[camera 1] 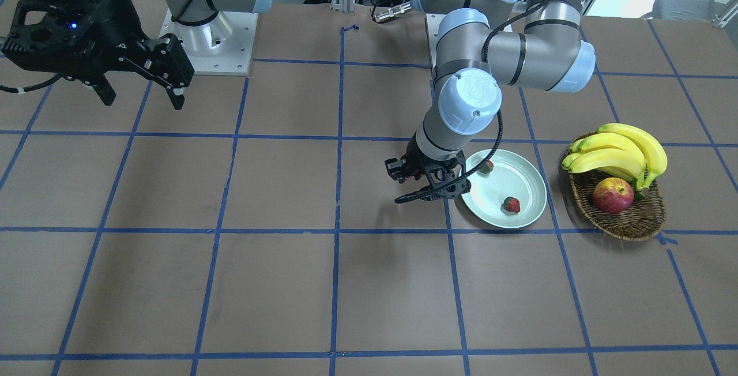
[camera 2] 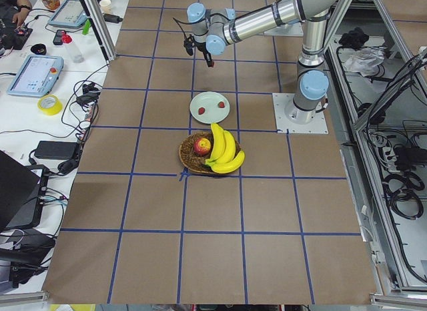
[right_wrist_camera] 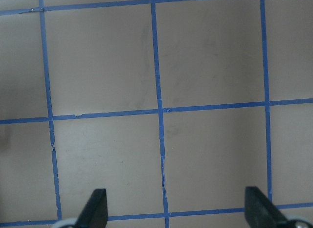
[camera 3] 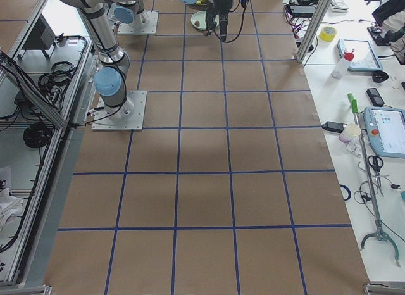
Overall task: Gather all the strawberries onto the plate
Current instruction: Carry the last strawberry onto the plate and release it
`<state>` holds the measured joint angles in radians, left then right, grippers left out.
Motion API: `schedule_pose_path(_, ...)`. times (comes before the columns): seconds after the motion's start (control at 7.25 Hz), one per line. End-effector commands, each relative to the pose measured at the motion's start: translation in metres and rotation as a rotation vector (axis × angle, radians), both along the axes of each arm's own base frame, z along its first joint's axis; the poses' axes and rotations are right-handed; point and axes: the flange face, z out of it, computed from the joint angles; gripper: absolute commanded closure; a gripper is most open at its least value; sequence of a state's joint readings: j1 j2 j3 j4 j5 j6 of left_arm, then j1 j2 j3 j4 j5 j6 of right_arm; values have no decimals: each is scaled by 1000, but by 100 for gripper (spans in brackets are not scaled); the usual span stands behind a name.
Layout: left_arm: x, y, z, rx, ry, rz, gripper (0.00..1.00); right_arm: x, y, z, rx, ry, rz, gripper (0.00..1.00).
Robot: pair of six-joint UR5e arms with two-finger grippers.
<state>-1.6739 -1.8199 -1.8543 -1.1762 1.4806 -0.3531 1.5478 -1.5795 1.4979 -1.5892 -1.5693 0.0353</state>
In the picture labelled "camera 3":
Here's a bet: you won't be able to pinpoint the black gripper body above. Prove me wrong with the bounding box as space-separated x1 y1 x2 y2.
207 0 248 23

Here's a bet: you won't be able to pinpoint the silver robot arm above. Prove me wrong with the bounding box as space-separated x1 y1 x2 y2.
60 0 249 91
113 1 149 28

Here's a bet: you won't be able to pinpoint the light green plate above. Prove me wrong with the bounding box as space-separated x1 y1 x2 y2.
190 11 206 33

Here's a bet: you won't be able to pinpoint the yellow tape roll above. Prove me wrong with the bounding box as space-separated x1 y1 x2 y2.
318 26 337 42

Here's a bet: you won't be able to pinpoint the plastic bottle red cap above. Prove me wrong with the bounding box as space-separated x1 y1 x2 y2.
331 49 354 79

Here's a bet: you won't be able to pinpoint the black power adapter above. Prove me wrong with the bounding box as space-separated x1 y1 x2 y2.
321 121 346 134

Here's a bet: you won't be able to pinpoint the paper cup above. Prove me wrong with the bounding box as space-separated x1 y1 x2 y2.
339 123 361 143

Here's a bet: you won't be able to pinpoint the teach pendant tablet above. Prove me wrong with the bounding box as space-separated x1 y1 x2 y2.
363 106 404 158

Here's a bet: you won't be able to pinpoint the black scissors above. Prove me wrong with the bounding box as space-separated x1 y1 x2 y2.
367 156 384 196

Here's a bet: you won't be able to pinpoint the reacher grabber tool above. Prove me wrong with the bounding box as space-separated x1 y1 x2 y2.
347 92 402 268

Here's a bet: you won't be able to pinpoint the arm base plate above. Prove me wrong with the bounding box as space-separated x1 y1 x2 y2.
92 91 147 131
115 10 159 35

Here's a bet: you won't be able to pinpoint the aluminium frame post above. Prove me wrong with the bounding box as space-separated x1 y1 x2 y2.
296 0 332 63

